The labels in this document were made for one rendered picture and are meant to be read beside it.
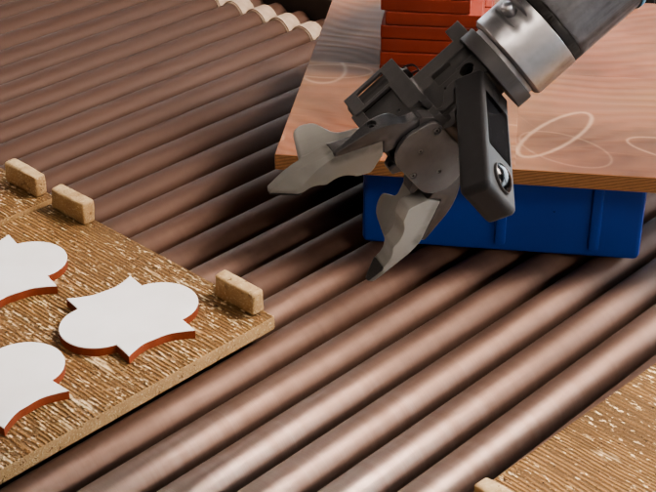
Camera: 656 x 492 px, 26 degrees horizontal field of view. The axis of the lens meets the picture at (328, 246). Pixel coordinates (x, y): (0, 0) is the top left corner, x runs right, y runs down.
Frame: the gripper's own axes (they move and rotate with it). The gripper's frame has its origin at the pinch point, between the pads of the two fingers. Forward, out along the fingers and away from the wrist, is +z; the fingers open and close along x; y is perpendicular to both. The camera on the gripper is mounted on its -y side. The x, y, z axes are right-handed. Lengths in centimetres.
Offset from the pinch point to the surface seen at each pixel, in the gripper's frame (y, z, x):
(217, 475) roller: -1.2, 21.1, -11.6
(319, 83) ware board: 47, -5, -28
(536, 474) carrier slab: -14.0, 0.2, -23.6
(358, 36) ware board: 58, -12, -36
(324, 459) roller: -2.9, 13.7, -17.4
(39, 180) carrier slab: 51, 25, -14
